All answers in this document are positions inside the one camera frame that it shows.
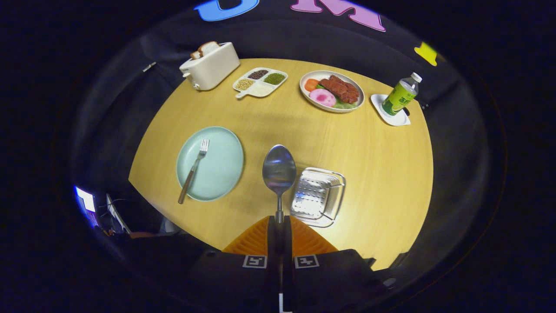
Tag pink round ham slice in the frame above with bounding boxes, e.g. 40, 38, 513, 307
309, 88, 337, 108

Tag large bread slice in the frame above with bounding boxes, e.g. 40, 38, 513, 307
198, 41, 220, 57

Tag metal perforated basket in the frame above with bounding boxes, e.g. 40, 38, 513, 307
290, 167, 347, 228

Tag metal spoon with brown handle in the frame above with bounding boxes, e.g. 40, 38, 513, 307
262, 144, 297, 224

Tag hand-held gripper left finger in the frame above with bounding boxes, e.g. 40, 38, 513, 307
189, 215, 282, 313

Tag green label drink bottle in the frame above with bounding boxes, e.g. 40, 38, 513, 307
381, 72, 423, 117

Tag white square saucer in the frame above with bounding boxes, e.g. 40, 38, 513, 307
370, 94, 411, 127

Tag white toaster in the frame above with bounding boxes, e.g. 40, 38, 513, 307
179, 42, 241, 91

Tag white oval food plate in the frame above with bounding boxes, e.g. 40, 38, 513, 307
299, 70, 365, 113

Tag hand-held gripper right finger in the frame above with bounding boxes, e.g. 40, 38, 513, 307
280, 215, 387, 313

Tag metal fork with brown handle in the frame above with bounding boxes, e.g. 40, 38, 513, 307
178, 139, 210, 205

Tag brown meat pieces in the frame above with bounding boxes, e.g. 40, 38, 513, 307
318, 75, 360, 104

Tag pale green plate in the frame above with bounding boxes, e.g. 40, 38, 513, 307
175, 126, 245, 202

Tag dark computer monitor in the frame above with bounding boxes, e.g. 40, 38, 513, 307
106, 193, 131, 235

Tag lit computer screen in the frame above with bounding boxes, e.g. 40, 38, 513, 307
75, 186, 96, 213

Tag white divided tray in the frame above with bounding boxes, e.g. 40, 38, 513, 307
232, 67, 288, 100

